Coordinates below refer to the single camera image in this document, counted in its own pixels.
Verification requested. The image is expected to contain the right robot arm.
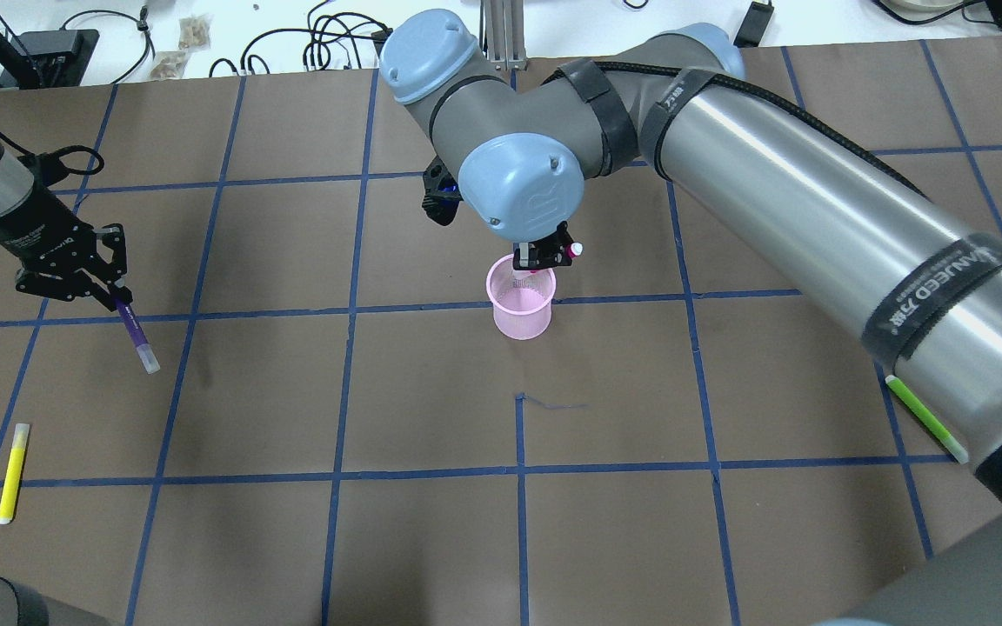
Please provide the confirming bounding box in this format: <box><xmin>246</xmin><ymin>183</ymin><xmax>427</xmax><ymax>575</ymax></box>
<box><xmin>379</xmin><ymin>9</ymin><xmax>1002</xmax><ymax>625</ymax></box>

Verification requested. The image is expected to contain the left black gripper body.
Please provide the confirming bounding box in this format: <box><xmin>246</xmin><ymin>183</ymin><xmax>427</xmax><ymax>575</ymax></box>
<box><xmin>0</xmin><ymin>187</ymin><xmax>124</xmax><ymax>301</ymax></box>

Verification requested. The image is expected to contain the yellow pen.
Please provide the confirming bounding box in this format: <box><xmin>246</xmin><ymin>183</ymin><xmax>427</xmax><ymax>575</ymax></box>
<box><xmin>0</xmin><ymin>423</ymin><xmax>31</xmax><ymax>524</ymax></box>

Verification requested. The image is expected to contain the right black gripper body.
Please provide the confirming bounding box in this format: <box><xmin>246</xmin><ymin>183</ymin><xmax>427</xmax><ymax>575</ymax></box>
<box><xmin>421</xmin><ymin>156</ymin><xmax>576</xmax><ymax>270</ymax></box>

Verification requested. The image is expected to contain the black cables bundle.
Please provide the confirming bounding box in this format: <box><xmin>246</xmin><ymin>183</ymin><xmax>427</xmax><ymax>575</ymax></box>
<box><xmin>208</xmin><ymin>0</ymin><xmax>389</xmax><ymax>79</ymax></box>

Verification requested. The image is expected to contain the purple pen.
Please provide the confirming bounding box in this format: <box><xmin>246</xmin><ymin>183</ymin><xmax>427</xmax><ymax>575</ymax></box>
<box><xmin>115</xmin><ymin>300</ymin><xmax>162</xmax><ymax>374</ymax></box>

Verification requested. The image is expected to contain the pink mesh cup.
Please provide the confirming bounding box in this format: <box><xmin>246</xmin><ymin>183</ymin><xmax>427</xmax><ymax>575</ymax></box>
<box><xmin>484</xmin><ymin>253</ymin><xmax>557</xmax><ymax>341</ymax></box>

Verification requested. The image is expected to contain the green pen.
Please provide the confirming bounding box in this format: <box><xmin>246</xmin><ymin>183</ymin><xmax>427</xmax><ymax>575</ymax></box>
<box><xmin>884</xmin><ymin>374</ymin><xmax>970</xmax><ymax>466</ymax></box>

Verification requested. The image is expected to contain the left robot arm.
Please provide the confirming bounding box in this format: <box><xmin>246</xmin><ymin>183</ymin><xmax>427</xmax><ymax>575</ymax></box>
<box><xmin>0</xmin><ymin>131</ymin><xmax>134</xmax><ymax>310</ymax></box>

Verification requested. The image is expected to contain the aluminium frame post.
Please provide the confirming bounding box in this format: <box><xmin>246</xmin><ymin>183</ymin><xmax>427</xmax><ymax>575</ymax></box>
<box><xmin>478</xmin><ymin>0</ymin><xmax>528</xmax><ymax>70</ymax></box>

